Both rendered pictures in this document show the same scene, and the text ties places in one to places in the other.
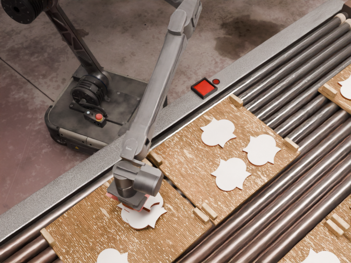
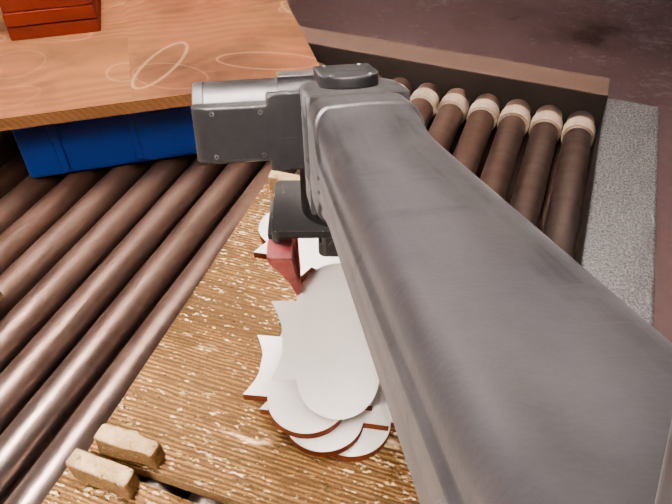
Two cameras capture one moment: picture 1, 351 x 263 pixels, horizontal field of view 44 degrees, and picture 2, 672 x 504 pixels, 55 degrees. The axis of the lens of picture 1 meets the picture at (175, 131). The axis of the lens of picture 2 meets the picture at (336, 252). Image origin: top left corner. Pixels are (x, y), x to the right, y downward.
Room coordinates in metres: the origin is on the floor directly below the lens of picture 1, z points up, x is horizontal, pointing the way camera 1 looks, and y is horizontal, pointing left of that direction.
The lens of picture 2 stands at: (0.94, -0.06, 1.46)
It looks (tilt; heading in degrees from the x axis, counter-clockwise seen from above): 44 degrees down; 150
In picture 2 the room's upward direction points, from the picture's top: straight up
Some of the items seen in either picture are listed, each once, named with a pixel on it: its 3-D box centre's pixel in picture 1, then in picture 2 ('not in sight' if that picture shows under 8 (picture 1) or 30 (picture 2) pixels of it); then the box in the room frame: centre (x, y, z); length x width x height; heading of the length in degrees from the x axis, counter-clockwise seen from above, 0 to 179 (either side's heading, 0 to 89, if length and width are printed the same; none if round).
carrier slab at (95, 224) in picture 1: (126, 229); (342, 333); (0.57, 0.16, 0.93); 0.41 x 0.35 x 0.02; 132
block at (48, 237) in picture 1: (48, 237); not in sight; (0.54, 0.40, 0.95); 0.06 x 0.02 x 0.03; 42
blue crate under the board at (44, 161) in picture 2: not in sight; (130, 81); (0.01, 0.11, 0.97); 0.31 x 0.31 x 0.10; 75
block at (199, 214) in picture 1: (201, 215); (129, 446); (0.60, -0.07, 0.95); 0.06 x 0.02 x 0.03; 42
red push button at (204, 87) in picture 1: (203, 88); not in sight; (1.16, -0.12, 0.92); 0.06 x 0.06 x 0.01; 39
